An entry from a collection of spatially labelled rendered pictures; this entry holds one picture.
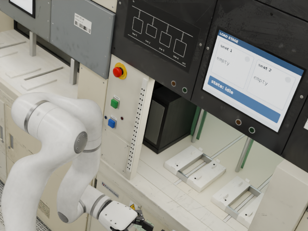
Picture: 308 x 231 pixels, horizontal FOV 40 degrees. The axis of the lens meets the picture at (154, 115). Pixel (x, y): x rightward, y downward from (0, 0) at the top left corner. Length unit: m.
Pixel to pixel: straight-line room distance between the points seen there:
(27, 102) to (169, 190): 0.92
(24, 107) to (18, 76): 1.40
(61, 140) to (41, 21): 0.98
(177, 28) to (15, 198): 0.71
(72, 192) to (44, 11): 0.86
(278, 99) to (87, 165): 0.61
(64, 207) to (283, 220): 0.68
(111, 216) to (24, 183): 0.40
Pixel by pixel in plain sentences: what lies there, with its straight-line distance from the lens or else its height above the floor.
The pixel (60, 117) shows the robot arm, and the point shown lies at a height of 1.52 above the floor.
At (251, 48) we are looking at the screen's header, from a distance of 1.25.
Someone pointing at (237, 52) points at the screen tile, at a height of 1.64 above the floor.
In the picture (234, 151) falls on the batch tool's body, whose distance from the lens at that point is 2.18.
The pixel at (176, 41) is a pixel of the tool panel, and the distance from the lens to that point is 1.40.
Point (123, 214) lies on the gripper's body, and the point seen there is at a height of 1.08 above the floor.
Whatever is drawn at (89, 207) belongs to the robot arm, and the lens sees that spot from 1.45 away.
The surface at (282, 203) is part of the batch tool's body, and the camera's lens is 1.34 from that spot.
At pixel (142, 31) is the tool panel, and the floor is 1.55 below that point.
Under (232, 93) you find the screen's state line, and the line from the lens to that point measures 1.33.
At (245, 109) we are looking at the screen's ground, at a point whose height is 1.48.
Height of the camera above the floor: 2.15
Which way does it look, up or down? 34 degrees down
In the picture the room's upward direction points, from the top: 12 degrees clockwise
